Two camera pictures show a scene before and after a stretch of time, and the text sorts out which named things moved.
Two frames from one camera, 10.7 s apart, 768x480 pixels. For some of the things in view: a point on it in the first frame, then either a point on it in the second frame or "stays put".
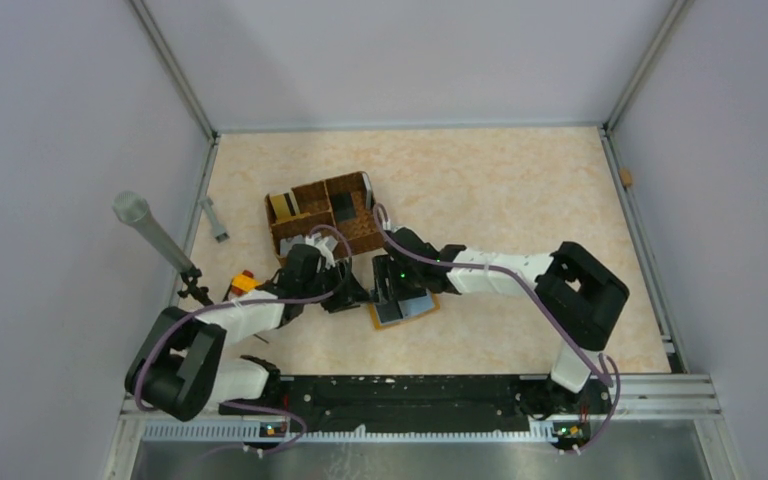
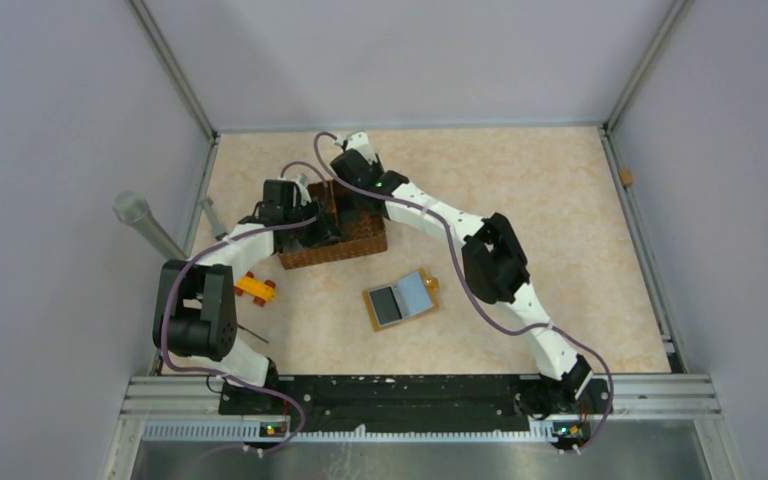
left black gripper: x=348 y=291 → x=323 y=232
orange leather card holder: x=411 y=308 stays put
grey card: x=389 y=311 stays put
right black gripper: x=384 y=267 → x=380 y=172
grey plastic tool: x=219 y=232 stays put
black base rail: x=359 y=403 stays put
